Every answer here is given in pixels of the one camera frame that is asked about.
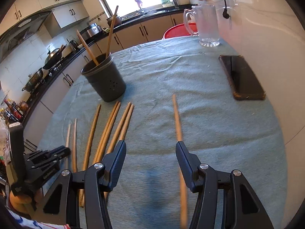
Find wooden chopstick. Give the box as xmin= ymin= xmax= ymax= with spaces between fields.
xmin=172 ymin=94 xmax=188 ymax=228
xmin=105 ymin=5 xmax=119 ymax=58
xmin=92 ymin=101 xmax=119 ymax=164
xmin=104 ymin=101 xmax=132 ymax=203
xmin=118 ymin=104 xmax=134 ymax=140
xmin=97 ymin=102 xmax=121 ymax=162
xmin=76 ymin=30 xmax=99 ymax=66
xmin=65 ymin=124 xmax=71 ymax=169
xmin=72 ymin=118 xmax=78 ymax=173
xmin=79 ymin=104 xmax=102 ymax=208

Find person left hand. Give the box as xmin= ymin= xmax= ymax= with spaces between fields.
xmin=9 ymin=189 xmax=43 ymax=214

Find sauce bottles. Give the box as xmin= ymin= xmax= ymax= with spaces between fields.
xmin=3 ymin=99 xmax=29 ymax=123

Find steel pot with lid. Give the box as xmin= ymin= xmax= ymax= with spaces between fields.
xmin=22 ymin=68 xmax=43 ymax=92

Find black perforated utensil holder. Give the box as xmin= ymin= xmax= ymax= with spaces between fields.
xmin=81 ymin=53 xmax=126 ymax=102

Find black wok on stove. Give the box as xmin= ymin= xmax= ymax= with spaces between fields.
xmin=42 ymin=44 xmax=67 ymax=70

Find black smartphone brown case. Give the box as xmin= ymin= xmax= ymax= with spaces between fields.
xmin=219 ymin=55 xmax=266 ymax=100

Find blue-green table cloth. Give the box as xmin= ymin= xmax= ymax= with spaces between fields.
xmin=37 ymin=35 xmax=289 ymax=229

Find black electric kettle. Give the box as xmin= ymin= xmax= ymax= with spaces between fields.
xmin=69 ymin=40 xmax=80 ymax=52

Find range hood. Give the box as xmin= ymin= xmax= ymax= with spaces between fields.
xmin=0 ymin=10 xmax=52 ymax=61

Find silver rice cooker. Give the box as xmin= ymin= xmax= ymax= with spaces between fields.
xmin=80 ymin=23 xmax=102 ymax=40

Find brown clay pot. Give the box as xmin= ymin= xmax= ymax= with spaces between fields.
xmin=107 ymin=16 xmax=122 ymax=27

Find red plastic basin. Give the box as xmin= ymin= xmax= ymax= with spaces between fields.
xmin=163 ymin=24 xmax=191 ymax=39

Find clear glass beer mug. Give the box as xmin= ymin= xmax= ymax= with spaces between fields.
xmin=184 ymin=4 xmax=220 ymax=47

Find black power plug cable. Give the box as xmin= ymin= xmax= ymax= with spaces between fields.
xmin=219 ymin=0 xmax=231 ymax=20

